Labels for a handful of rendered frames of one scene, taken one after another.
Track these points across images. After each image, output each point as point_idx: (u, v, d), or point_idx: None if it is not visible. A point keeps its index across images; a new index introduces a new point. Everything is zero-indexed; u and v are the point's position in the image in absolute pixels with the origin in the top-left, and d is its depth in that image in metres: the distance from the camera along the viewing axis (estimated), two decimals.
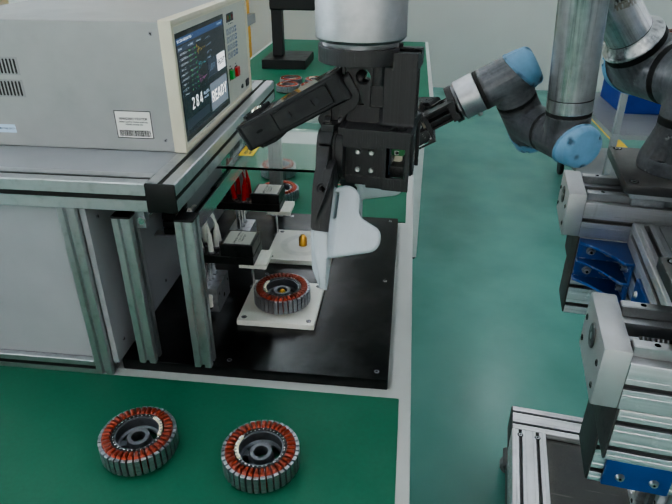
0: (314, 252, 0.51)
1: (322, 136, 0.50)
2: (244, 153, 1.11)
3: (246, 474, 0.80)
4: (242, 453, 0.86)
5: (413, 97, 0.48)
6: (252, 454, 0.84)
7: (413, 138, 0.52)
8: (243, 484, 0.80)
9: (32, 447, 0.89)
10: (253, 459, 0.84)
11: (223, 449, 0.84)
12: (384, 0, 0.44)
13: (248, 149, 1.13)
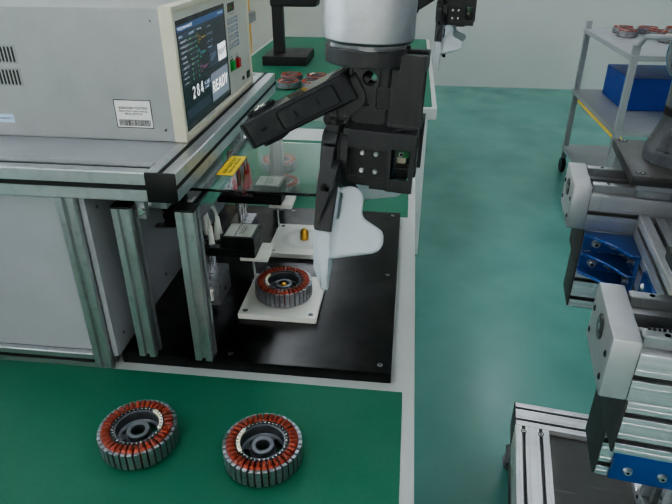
0: (316, 252, 0.51)
1: (327, 136, 0.50)
2: (223, 172, 0.97)
3: (248, 467, 0.79)
4: (244, 447, 0.84)
5: (419, 100, 0.48)
6: (254, 447, 0.83)
7: (417, 140, 0.52)
8: (245, 478, 0.79)
9: (30, 441, 0.87)
10: (254, 453, 0.82)
11: (224, 442, 0.83)
12: (394, 2, 0.44)
13: (228, 167, 0.99)
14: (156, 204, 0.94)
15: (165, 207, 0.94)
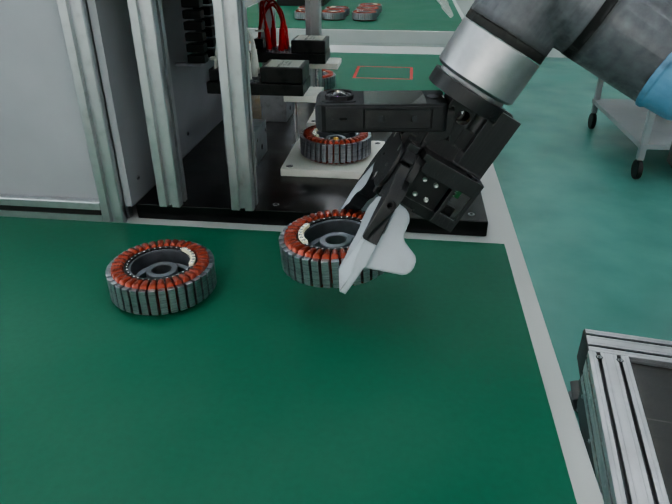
0: (355, 259, 0.51)
1: (407, 154, 0.50)
2: None
3: (320, 257, 0.54)
4: None
5: (495, 155, 0.52)
6: (324, 242, 0.58)
7: None
8: (316, 273, 0.54)
9: (15, 288, 0.65)
10: (326, 248, 0.57)
11: (281, 238, 0.58)
12: (529, 70, 0.47)
13: None
14: None
15: None
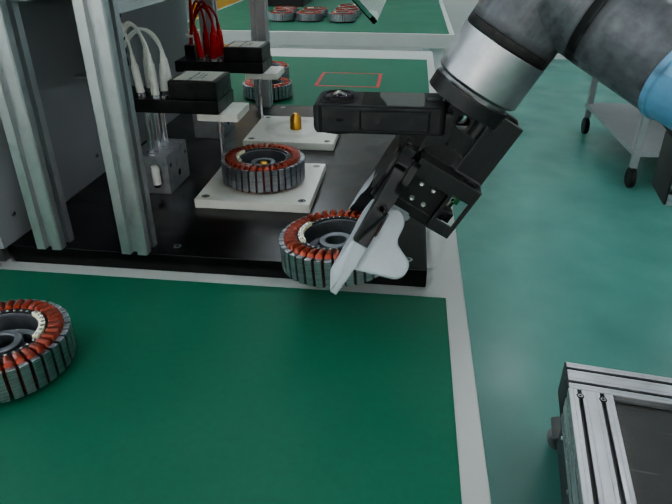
0: (345, 260, 0.51)
1: (402, 157, 0.50)
2: None
3: (314, 256, 0.54)
4: None
5: (496, 162, 0.50)
6: (324, 241, 0.58)
7: None
8: (309, 272, 0.54)
9: None
10: (324, 248, 0.57)
11: (282, 235, 0.58)
12: (529, 75, 0.46)
13: None
14: None
15: None
